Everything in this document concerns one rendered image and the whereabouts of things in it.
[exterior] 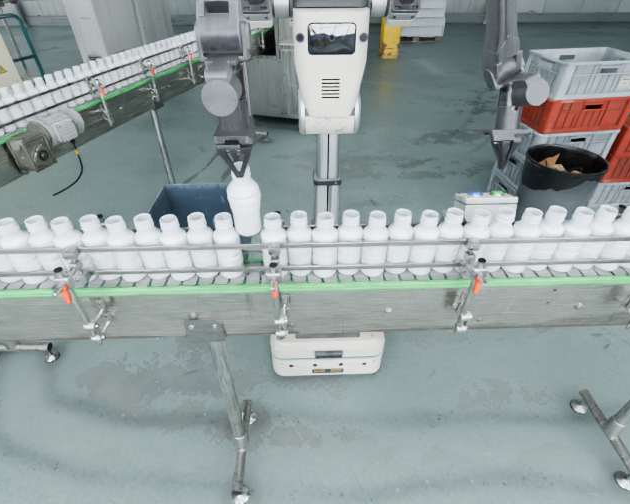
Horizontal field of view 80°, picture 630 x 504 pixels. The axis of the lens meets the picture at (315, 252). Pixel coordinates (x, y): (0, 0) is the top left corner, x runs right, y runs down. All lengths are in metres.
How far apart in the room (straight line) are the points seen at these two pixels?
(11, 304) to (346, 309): 0.82
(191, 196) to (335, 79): 0.68
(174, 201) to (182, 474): 1.08
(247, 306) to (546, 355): 1.73
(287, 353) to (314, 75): 1.13
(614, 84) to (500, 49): 2.24
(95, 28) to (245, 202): 5.98
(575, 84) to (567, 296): 2.07
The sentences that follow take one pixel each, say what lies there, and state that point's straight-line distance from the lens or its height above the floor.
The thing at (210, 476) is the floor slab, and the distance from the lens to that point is 1.79.
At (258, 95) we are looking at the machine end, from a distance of 4.73.
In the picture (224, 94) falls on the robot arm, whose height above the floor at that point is 1.45.
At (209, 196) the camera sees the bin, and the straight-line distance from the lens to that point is 1.52.
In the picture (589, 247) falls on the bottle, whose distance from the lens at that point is 1.12.
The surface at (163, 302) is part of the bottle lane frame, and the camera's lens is 1.01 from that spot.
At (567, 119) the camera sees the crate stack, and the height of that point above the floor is 0.76.
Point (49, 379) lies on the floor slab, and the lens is 2.33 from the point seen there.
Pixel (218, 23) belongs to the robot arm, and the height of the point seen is 1.54.
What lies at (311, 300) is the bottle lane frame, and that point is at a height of 0.95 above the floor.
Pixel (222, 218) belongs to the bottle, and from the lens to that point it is 0.89.
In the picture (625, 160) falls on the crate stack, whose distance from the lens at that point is 3.73.
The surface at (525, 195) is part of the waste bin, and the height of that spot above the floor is 0.41.
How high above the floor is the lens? 1.63
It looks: 38 degrees down
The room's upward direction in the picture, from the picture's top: straight up
